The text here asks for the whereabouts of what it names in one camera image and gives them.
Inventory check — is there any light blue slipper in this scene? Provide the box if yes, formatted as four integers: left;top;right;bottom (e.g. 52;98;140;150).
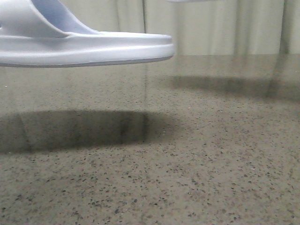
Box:
0;0;174;68
168;0;215;3

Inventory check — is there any pale green curtain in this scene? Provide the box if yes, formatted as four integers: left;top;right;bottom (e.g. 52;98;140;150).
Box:
64;0;300;55

